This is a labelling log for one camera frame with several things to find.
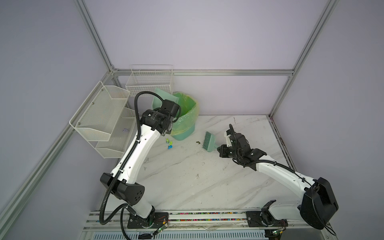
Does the white mesh two-tier shelf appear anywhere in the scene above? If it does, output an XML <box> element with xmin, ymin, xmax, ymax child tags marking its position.
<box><xmin>69</xmin><ymin>82</ymin><xmax>136</xmax><ymax>159</ymax></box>

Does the green plastic trash bin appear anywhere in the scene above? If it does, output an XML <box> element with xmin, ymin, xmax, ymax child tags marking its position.
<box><xmin>170</xmin><ymin>92</ymin><xmax>200</xmax><ymax>141</ymax></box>

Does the green plastic dustpan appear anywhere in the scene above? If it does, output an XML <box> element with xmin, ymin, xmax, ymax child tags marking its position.
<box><xmin>152</xmin><ymin>88</ymin><xmax>179</xmax><ymax>110</ymax></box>

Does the green hand brush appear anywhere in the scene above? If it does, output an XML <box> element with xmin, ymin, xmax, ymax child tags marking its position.
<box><xmin>203</xmin><ymin>132</ymin><xmax>219</xmax><ymax>153</ymax></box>

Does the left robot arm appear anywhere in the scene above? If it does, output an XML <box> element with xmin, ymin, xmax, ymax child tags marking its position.
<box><xmin>99</xmin><ymin>100</ymin><xmax>182</xmax><ymax>228</ymax></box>

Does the white wire basket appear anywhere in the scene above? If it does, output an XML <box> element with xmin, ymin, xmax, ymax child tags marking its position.
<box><xmin>126</xmin><ymin>65</ymin><xmax>175</xmax><ymax>97</ymax></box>

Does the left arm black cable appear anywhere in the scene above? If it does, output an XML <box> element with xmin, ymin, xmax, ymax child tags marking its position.
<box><xmin>98</xmin><ymin>90</ymin><xmax>165</xmax><ymax>240</ymax></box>

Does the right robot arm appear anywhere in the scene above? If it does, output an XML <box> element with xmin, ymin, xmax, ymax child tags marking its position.
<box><xmin>217</xmin><ymin>128</ymin><xmax>339</xmax><ymax>230</ymax></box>

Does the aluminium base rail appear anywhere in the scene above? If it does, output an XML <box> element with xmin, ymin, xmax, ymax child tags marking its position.
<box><xmin>80</xmin><ymin>210</ymin><xmax>337</xmax><ymax>240</ymax></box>

